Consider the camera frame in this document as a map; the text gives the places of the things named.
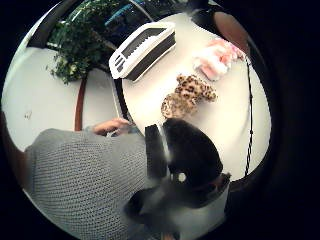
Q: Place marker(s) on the leopard print soft toy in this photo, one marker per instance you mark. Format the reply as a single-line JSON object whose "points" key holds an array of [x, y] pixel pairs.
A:
{"points": [[188, 96]]}

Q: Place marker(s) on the white and black plastic basket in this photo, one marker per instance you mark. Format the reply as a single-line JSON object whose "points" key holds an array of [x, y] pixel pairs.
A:
{"points": [[143, 50]]}

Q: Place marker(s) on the green potted plant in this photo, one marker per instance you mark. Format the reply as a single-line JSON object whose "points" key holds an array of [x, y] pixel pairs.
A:
{"points": [[78, 43]]}

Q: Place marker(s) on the pink and white soft toy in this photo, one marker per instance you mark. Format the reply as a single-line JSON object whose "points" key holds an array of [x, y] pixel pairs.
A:
{"points": [[216, 60]]}

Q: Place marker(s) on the brown chair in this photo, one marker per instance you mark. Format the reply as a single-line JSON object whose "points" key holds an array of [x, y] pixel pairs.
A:
{"points": [[231, 30]]}

